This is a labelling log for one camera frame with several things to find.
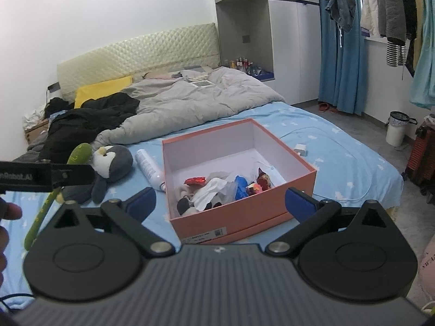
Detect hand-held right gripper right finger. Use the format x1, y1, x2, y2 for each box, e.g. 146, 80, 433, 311
264, 186, 392, 258

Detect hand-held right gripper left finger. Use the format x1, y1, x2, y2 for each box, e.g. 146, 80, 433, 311
51, 187, 176, 259

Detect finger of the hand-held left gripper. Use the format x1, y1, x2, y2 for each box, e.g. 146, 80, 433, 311
0, 161, 96, 193

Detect panda plush toy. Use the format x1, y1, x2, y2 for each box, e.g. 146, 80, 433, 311
176, 195, 223, 217

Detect dark red snack packet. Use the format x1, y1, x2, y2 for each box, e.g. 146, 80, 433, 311
250, 168, 273, 195

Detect plastic bag with blue print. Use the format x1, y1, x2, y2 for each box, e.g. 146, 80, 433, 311
224, 175, 251, 202

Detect orange cardboard box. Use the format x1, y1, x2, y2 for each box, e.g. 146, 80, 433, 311
161, 118, 318, 246

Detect person's left hand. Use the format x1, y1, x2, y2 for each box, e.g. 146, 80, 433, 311
0, 202, 24, 288

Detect dark grey blanket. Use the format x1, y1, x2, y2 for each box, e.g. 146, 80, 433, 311
12, 143, 51, 164

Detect white spray can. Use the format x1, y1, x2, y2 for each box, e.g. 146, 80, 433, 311
135, 148, 167, 193

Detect brown cardboard box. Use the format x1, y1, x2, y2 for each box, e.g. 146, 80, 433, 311
23, 119, 50, 145

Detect long green plush toy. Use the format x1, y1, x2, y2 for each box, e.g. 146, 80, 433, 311
24, 143, 93, 251

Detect grey penguin plush toy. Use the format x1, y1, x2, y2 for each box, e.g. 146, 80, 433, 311
61, 144, 134, 205

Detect white cloth pile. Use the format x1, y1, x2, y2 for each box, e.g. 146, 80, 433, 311
23, 109, 47, 125

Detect black clothes pile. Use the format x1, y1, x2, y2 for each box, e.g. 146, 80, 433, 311
39, 92, 141, 164

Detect black garment heap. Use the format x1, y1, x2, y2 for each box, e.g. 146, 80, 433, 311
44, 97, 74, 116

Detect red slippers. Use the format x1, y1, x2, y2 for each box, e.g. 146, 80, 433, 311
317, 102, 341, 114

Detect yellow pillow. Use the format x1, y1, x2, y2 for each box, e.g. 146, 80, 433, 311
73, 75, 134, 109

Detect grey duvet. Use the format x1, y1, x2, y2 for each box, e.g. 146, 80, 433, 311
93, 66, 287, 149

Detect white trash bin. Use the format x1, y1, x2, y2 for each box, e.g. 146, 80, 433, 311
385, 111, 417, 147

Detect red suitcase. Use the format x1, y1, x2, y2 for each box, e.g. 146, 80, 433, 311
406, 113, 435, 196

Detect blue curtain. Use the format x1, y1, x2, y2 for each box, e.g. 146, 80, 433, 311
317, 0, 366, 117

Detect white pink printed bag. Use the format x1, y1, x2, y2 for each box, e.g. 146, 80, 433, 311
416, 237, 435, 310

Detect cream quilted headboard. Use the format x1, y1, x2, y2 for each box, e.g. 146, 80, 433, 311
56, 22, 220, 101

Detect row of cosmetic bottles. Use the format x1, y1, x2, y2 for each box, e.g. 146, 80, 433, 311
229, 57, 273, 76

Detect hanging light teal garment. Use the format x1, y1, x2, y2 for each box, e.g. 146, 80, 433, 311
409, 0, 435, 110

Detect hanging blue-grey garment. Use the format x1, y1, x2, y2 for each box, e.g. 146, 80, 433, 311
319, 0, 358, 33

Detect hanging white jacket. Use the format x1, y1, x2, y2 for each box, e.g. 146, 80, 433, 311
360, 0, 381, 37

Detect grey sweater with striped cuffs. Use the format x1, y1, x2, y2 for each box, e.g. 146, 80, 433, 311
375, 0, 419, 69

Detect grey wall cabinet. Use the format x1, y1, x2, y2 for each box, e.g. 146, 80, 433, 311
211, 0, 322, 106

